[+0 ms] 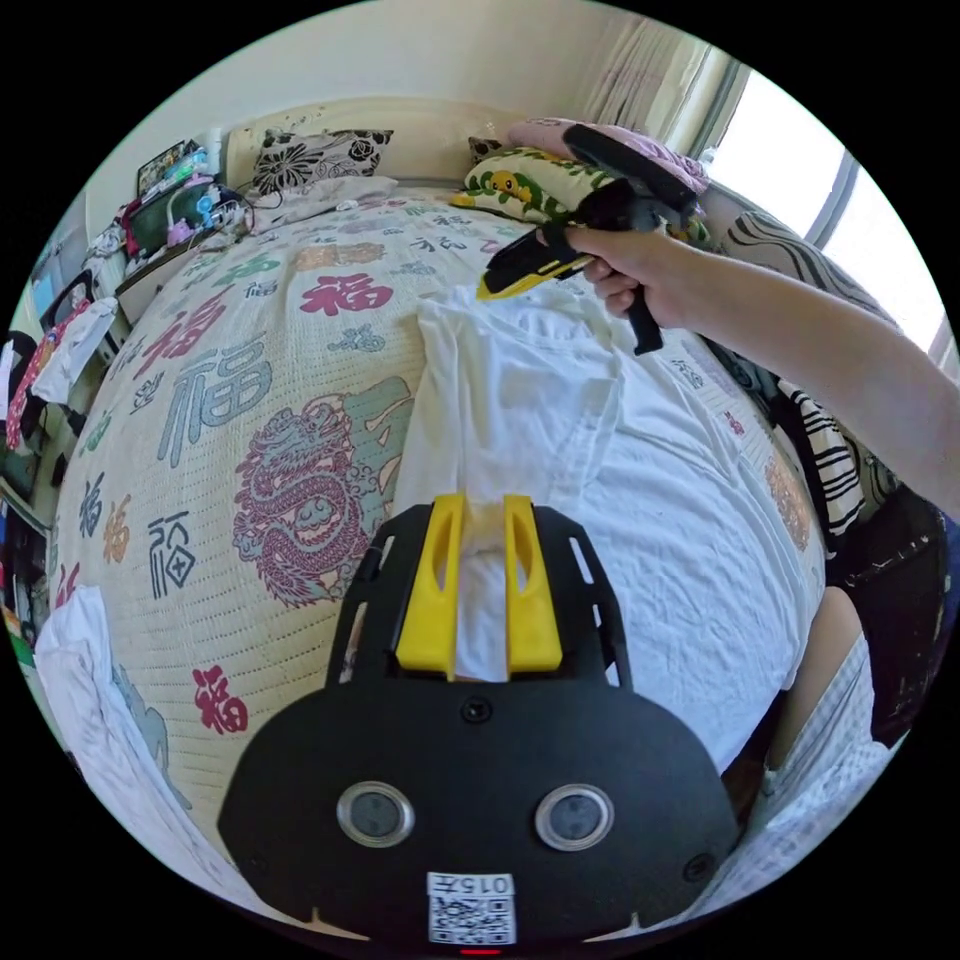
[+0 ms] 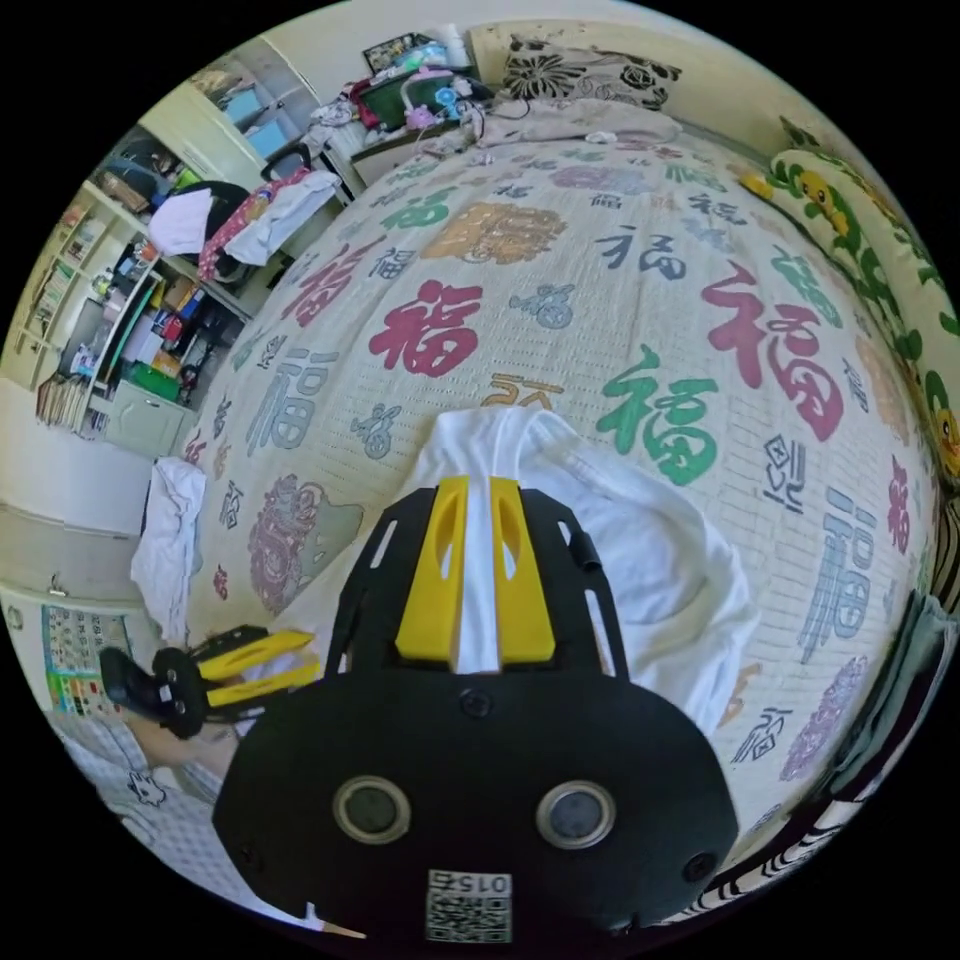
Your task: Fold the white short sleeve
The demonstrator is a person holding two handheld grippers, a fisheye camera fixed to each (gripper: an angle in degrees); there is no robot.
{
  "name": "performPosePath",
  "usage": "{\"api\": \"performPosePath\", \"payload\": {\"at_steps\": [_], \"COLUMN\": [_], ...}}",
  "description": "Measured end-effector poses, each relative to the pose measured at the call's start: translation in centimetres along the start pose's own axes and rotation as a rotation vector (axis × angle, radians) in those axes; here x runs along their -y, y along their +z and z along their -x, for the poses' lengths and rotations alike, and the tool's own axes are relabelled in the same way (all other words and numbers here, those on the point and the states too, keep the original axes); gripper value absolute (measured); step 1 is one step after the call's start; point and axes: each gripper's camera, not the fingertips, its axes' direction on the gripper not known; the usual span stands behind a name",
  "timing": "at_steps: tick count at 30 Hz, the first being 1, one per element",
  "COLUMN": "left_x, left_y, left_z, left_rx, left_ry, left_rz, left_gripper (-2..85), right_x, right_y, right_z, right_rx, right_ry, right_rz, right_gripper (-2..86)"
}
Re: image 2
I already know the white garment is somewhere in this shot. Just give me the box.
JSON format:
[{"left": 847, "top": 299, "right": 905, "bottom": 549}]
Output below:
[{"left": 130, "top": 457, "right": 208, "bottom": 643}]

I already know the black floral pillow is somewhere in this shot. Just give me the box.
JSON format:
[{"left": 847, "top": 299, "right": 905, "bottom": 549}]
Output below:
[{"left": 500, "top": 33, "right": 684, "bottom": 114}]

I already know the bed with printed sheet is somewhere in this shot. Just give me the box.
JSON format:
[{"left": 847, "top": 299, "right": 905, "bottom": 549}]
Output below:
[{"left": 131, "top": 123, "right": 948, "bottom": 853}]

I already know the small pale cabinet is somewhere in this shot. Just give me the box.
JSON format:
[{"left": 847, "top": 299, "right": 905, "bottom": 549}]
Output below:
[{"left": 101, "top": 378, "right": 198, "bottom": 460}]

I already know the cluttered bedside table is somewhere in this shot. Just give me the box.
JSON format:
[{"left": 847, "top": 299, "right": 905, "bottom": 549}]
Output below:
[{"left": 308, "top": 31, "right": 498, "bottom": 190}]

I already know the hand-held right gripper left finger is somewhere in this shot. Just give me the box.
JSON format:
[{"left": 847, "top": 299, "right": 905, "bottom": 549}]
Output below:
[{"left": 395, "top": 473, "right": 471, "bottom": 674}]

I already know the chair with clothes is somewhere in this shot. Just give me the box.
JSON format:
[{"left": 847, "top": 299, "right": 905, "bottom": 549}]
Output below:
[{"left": 148, "top": 142, "right": 345, "bottom": 285}]

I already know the white short sleeve shirt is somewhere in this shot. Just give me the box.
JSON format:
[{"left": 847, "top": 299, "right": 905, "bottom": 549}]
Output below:
[{"left": 224, "top": 408, "right": 760, "bottom": 740}]

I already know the pale cupboard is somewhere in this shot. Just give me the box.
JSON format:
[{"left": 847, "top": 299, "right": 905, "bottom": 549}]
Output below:
[{"left": 137, "top": 35, "right": 325, "bottom": 183}]

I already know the person's body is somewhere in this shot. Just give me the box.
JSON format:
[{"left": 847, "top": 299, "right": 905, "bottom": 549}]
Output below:
[{"left": 44, "top": 712, "right": 335, "bottom": 935}]

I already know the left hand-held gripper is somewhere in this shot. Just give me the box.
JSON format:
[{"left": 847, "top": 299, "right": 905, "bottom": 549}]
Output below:
[{"left": 152, "top": 624, "right": 325, "bottom": 742}]

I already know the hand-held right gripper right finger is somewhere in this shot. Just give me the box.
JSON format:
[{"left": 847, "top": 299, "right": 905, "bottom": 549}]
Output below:
[{"left": 490, "top": 475, "right": 558, "bottom": 674}]

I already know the dark grey garment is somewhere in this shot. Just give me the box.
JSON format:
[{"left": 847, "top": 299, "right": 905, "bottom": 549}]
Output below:
[{"left": 824, "top": 590, "right": 960, "bottom": 800}]

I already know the white shelf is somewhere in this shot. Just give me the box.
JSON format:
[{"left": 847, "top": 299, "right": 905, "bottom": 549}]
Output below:
[{"left": 0, "top": 178, "right": 253, "bottom": 438}]

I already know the person's left hand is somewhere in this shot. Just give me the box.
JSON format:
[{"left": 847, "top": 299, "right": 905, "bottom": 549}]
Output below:
[{"left": 123, "top": 716, "right": 240, "bottom": 770}]

